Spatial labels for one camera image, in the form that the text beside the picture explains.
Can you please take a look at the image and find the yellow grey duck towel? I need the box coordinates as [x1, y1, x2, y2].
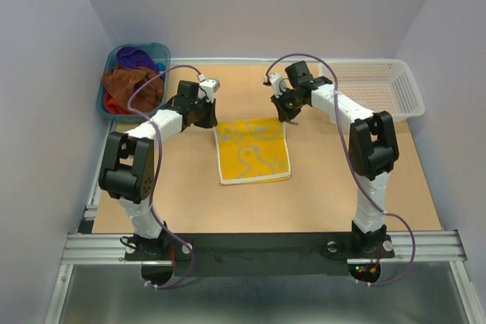
[214, 118, 292, 185]

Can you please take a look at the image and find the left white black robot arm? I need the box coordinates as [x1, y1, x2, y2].
[99, 79, 220, 259]

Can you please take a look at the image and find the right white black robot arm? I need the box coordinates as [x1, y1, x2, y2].
[264, 61, 399, 256]

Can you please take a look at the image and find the teal plastic bin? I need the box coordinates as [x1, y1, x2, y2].
[96, 42, 171, 123]

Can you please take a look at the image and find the brown towel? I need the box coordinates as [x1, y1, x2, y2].
[102, 65, 164, 113]

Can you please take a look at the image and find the red towel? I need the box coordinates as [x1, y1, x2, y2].
[103, 93, 131, 115]

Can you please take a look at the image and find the purple towel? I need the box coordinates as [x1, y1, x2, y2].
[115, 46, 156, 71]

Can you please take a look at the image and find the white plastic mesh basket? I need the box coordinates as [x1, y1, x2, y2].
[327, 58, 425, 122]

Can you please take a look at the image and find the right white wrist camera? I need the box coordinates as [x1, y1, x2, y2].
[264, 72, 288, 98]

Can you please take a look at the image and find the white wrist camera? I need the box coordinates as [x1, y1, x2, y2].
[264, 72, 288, 98]
[197, 74, 220, 103]

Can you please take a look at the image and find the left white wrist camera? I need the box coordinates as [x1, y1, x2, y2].
[197, 74, 220, 103]

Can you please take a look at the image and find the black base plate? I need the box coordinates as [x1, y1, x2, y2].
[119, 232, 395, 284]

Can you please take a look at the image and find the aluminium rail frame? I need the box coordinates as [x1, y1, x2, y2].
[47, 109, 485, 323]

